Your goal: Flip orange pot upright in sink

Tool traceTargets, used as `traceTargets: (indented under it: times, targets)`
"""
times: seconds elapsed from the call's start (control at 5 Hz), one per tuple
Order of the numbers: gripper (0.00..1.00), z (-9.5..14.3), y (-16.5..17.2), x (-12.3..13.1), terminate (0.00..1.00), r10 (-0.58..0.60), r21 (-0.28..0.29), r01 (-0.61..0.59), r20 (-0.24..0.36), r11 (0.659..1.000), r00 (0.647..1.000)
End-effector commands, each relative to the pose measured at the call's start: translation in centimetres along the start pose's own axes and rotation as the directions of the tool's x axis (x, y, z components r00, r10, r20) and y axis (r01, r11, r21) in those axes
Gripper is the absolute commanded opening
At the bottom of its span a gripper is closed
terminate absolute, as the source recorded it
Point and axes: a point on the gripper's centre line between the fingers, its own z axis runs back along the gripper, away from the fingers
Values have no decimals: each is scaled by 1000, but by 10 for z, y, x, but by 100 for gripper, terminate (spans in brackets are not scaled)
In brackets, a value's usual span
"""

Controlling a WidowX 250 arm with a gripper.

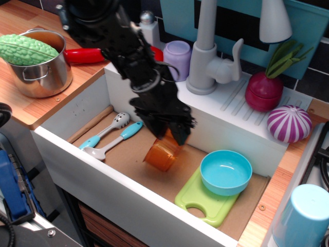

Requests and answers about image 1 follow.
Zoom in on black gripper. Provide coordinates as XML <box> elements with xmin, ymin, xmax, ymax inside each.
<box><xmin>130</xmin><ymin>75</ymin><xmax>196</xmax><ymax>146</ymax></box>

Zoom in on blue black clamp device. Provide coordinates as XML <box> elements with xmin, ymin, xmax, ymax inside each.
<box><xmin>1</xmin><ymin>134</ymin><xmax>46</xmax><ymax>225</ymax></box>

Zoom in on white salt shaker silver cap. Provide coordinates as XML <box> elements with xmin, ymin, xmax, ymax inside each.
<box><xmin>139</xmin><ymin>10</ymin><xmax>162</xmax><ymax>50</ymax></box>

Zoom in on green bitter gourd toy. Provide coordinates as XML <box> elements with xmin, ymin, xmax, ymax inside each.
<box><xmin>1</xmin><ymin>34</ymin><xmax>59</xmax><ymax>66</ymax></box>

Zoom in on teal wall shelf box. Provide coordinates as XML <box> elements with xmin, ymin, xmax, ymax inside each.
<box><xmin>160</xmin><ymin>1</ymin><xmax>328</xmax><ymax>79</ymax></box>

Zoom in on blue plastic bowl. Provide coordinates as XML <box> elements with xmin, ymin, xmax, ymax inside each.
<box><xmin>200</xmin><ymin>150</ymin><xmax>252</xmax><ymax>196</ymax></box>

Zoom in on stainless steel pot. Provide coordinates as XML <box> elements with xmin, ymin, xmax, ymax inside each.
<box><xmin>7</xmin><ymin>28</ymin><xmax>73</xmax><ymax>98</ymax></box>

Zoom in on red chili pepper toy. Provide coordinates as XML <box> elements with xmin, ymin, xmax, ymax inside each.
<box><xmin>64</xmin><ymin>48</ymin><xmax>106</xmax><ymax>64</ymax></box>

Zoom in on purple plastic cup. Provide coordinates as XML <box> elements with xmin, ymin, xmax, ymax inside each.
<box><xmin>163</xmin><ymin>41</ymin><xmax>192</xmax><ymax>82</ymax></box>

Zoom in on red white cheese wedge toy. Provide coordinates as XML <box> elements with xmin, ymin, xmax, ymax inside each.
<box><xmin>151</xmin><ymin>46</ymin><xmax>163</xmax><ymax>62</ymax></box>

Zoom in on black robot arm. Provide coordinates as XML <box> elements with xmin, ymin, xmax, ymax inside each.
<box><xmin>57</xmin><ymin>1</ymin><xmax>195</xmax><ymax>146</ymax></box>

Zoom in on black stove grate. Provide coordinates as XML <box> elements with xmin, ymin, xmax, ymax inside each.
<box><xmin>301</xmin><ymin>121</ymin><xmax>328</xmax><ymax>191</ymax></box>

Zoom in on red radish toy green leaves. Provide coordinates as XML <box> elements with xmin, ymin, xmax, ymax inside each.
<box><xmin>245</xmin><ymin>40</ymin><xmax>313</xmax><ymax>112</ymax></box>

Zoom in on white cone lamp shade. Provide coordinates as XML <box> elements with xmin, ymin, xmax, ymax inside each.
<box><xmin>259</xmin><ymin>0</ymin><xmax>293</xmax><ymax>44</ymax></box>

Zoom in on white ladle blue handle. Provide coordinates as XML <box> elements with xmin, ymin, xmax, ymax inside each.
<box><xmin>83</xmin><ymin>121</ymin><xmax>143</xmax><ymax>161</ymax></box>

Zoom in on white slotted spoon blue handle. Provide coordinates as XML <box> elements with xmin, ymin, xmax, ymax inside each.
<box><xmin>79</xmin><ymin>112</ymin><xmax>130</xmax><ymax>150</ymax></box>

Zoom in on light blue plastic cup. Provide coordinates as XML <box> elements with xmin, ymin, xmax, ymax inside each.
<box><xmin>272</xmin><ymin>184</ymin><xmax>328</xmax><ymax>246</ymax></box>

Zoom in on grey toy faucet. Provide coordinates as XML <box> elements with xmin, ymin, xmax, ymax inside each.
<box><xmin>186</xmin><ymin>1</ymin><xmax>244</xmax><ymax>95</ymax></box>

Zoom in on purple white striped onion toy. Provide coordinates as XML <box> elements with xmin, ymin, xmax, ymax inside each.
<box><xmin>267</xmin><ymin>105</ymin><xmax>312</xmax><ymax>143</ymax></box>

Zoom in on orange transparent plastic pot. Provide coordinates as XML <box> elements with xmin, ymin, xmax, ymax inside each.
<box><xmin>144</xmin><ymin>130</ymin><xmax>182</xmax><ymax>171</ymax></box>

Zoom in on brown cardboard sink liner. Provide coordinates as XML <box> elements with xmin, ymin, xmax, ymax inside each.
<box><xmin>67</xmin><ymin>105</ymin><xmax>271</xmax><ymax>241</ymax></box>

